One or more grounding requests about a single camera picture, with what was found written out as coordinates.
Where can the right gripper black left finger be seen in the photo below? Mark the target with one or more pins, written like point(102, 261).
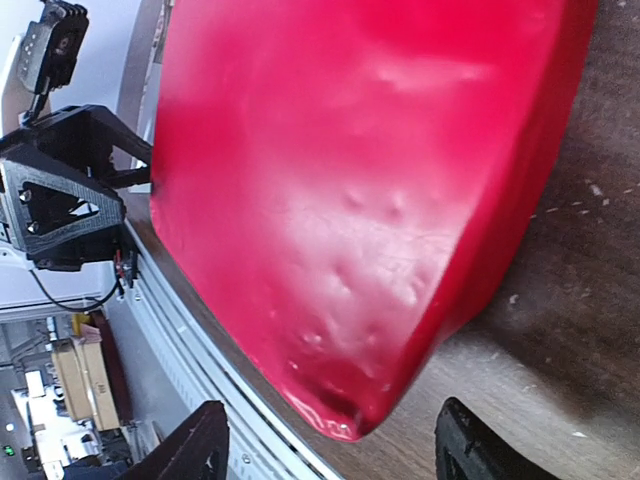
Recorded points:
point(197, 449)

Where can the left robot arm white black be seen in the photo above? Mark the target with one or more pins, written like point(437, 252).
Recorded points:
point(60, 178)

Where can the red box lid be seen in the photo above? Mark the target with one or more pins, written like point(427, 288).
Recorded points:
point(345, 183)

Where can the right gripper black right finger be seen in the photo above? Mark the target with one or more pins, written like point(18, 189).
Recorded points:
point(467, 448)

